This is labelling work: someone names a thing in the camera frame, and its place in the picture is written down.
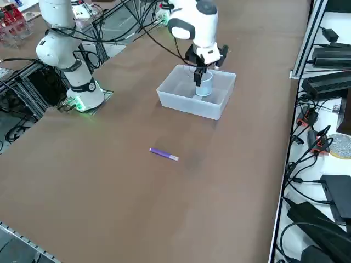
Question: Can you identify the flat black box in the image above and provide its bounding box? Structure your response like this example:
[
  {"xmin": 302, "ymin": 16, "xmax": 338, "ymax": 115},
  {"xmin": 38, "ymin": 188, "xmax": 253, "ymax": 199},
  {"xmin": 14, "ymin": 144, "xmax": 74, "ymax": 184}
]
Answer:
[{"xmin": 320, "ymin": 174, "xmax": 351, "ymax": 226}]

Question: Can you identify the black flange bracket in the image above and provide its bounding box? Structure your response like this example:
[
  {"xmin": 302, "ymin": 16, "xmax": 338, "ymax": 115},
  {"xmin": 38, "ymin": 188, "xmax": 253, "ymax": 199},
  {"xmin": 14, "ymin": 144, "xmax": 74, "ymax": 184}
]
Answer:
[{"xmin": 219, "ymin": 44, "xmax": 230, "ymax": 67}]

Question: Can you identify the round grey disc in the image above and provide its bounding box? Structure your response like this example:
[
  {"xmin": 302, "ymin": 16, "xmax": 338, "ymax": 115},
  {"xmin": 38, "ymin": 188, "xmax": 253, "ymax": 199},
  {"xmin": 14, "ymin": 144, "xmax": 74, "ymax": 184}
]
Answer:
[{"xmin": 327, "ymin": 133, "xmax": 351, "ymax": 159}]

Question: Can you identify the blue pencil holder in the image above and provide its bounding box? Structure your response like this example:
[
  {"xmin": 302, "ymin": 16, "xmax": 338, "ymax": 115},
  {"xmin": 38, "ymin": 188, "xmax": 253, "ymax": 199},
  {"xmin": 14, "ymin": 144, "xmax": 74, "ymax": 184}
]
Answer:
[{"xmin": 195, "ymin": 71, "xmax": 213, "ymax": 97}]

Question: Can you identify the clear plastic box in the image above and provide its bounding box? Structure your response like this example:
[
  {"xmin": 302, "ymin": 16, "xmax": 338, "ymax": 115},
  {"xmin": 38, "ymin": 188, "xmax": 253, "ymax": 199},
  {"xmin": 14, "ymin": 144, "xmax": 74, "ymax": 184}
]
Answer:
[{"xmin": 156, "ymin": 64, "xmax": 237, "ymax": 121}]

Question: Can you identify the acrylic rack with red items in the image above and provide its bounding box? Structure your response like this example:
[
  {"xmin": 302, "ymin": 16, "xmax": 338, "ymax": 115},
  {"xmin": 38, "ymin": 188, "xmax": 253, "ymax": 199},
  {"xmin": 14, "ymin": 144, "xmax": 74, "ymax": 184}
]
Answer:
[{"xmin": 0, "ymin": 5, "xmax": 35, "ymax": 47}]

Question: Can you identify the orange black connector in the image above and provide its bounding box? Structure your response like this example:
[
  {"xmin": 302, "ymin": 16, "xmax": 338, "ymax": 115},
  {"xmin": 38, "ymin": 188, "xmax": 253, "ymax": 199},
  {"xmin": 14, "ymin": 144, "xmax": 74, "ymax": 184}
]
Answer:
[
  {"xmin": 297, "ymin": 106, "xmax": 320, "ymax": 127},
  {"xmin": 307, "ymin": 130, "xmax": 332, "ymax": 156}
]

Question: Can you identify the aluminium support frame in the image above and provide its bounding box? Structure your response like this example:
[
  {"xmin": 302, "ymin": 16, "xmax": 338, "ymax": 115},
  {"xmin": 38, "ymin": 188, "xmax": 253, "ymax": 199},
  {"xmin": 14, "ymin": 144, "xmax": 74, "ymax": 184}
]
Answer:
[{"xmin": 0, "ymin": 59, "xmax": 50, "ymax": 123}]

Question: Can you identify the large black power brick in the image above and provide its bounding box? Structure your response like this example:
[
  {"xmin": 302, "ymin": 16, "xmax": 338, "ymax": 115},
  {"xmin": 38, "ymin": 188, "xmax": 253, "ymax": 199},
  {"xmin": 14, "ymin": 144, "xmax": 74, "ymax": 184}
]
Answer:
[{"xmin": 286, "ymin": 201, "xmax": 351, "ymax": 263}]

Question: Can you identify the purple marker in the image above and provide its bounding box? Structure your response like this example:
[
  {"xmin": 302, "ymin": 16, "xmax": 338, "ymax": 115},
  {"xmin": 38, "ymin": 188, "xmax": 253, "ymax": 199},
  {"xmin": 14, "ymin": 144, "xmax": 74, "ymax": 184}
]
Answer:
[{"xmin": 149, "ymin": 147, "xmax": 180, "ymax": 162}]

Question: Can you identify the small black power adapter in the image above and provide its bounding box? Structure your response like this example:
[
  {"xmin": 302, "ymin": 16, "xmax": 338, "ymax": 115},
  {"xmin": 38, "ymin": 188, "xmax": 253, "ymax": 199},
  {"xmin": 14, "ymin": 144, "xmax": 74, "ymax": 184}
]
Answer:
[{"xmin": 320, "ymin": 27, "xmax": 340, "ymax": 43}]

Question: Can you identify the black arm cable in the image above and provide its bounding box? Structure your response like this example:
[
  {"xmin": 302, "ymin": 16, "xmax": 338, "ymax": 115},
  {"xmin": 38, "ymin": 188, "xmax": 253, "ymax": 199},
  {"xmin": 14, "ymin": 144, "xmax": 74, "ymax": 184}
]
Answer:
[{"xmin": 49, "ymin": 0, "xmax": 198, "ymax": 66}]

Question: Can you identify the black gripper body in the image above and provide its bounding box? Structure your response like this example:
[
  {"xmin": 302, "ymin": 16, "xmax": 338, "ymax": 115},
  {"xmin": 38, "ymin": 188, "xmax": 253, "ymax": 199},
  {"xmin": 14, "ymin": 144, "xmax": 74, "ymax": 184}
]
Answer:
[{"xmin": 195, "ymin": 60, "xmax": 216, "ymax": 72}]

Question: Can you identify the tall aluminium profile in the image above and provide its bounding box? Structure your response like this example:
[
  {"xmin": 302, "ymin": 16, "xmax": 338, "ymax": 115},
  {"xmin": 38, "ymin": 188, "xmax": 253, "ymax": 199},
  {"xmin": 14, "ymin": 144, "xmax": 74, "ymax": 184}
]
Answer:
[{"xmin": 290, "ymin": 0, "xmax": 330, "ymax": 80}]

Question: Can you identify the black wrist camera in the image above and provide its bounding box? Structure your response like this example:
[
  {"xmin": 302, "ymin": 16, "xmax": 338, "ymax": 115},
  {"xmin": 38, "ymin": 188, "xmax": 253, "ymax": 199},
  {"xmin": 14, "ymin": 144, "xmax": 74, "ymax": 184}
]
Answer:
[{"xmin": 185, "ymin": 45, "xmax": 203, "ymax": 66}]

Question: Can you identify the ridged aluminium rail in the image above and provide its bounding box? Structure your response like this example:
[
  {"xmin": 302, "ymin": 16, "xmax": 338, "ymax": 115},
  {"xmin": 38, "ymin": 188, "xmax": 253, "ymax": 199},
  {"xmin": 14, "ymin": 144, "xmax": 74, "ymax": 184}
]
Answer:
[{"xmin": 0, "ymin": 221, "xmax": 61, "ymax": 263}]

